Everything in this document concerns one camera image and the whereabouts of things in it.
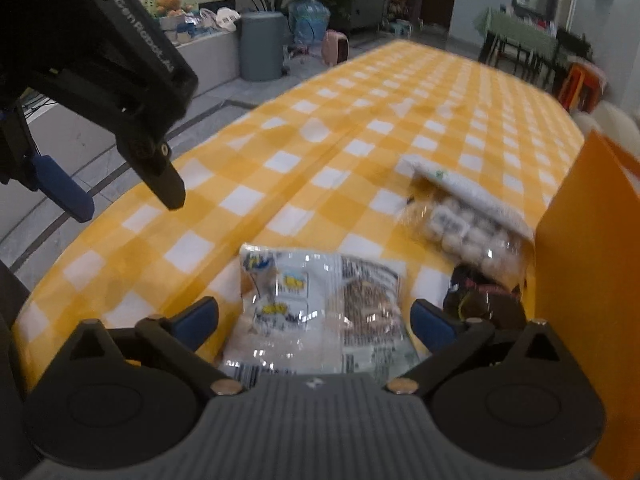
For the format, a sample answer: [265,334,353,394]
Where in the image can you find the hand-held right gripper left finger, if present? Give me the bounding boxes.
[60,296,246,396]

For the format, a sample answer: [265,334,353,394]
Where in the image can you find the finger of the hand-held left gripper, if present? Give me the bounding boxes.
[0,102,96,224]
[117,134,187,211]

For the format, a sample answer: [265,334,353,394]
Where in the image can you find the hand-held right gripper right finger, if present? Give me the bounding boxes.
[387,298,568,396]

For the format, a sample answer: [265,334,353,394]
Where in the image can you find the clear white snack packet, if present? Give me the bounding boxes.
[217,242,423,386]

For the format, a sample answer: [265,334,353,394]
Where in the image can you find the orange cardboard box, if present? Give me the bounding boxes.
[520,130,640,480]

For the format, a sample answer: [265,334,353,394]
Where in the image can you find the dark snack packet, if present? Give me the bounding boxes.
[442,262,528,331]

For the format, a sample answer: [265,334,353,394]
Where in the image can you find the white marshmallow packet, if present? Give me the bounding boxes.
[397,155,538,293]

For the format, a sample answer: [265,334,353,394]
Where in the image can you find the assorted colourful knick-knacks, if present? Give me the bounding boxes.
[140,0,242,47]

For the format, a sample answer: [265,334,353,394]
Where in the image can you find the grey planter pot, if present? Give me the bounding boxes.
[239,10,286,82]

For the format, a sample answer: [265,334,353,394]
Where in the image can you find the yellow checkered tablecloth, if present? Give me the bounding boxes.
[12,40,586,391]

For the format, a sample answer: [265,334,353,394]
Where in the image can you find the small pink appliance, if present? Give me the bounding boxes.
[322,30,350,66]

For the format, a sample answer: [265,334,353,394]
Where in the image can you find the blue water jug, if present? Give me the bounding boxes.
[289,0,332,46]

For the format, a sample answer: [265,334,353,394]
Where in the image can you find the orange plastic stool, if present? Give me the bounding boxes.
[557,57,609,113]

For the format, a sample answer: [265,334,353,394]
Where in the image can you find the pink plant stand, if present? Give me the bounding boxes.
[386,0,417,36]

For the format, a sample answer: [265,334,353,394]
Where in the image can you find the dining table with green cloth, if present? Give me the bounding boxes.
[475,7,563,96]

